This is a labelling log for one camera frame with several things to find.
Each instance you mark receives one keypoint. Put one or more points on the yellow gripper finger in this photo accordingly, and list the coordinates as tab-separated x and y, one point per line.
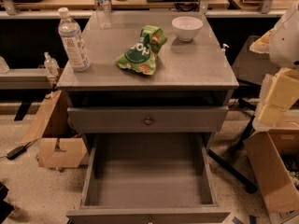
284	90
269	114

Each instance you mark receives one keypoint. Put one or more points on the grey drawer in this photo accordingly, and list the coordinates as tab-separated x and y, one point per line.
148	178
148	119

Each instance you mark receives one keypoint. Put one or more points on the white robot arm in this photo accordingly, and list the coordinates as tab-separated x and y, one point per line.
283	47

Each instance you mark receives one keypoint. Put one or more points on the grey top drawer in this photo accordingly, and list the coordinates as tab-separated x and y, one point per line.
148	119

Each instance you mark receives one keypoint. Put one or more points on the grey wooden drawer cabinet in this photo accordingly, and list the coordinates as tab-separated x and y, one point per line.
188	74

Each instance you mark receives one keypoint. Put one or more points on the cardboard box at right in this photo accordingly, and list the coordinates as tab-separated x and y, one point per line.
264	149

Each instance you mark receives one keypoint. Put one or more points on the black folding side table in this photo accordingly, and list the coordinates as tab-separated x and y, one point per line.
250	69

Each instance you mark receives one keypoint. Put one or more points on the small white pump bottle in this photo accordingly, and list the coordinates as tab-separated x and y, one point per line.
224	48

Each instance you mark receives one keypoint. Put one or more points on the white ceramic bowl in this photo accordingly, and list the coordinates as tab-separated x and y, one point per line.
186	28

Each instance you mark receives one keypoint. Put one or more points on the green chip bag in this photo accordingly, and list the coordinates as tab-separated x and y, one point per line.
141	57

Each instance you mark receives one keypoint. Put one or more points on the clear rear water bottle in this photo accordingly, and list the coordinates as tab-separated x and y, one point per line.
103	13

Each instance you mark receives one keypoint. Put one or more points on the flattened cardboard box at left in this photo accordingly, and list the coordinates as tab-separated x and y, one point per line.
59	145

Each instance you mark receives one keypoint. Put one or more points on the clear labelled water bottle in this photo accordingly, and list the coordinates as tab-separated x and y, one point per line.
73	41

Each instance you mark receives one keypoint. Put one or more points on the small sanitizer bottle at left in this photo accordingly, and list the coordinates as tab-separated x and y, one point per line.
51	65

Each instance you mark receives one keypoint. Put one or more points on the black power adapter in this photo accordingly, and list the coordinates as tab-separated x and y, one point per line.
16	152

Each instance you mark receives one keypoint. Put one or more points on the grey low shelf at left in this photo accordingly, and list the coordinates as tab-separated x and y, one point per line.
24	79

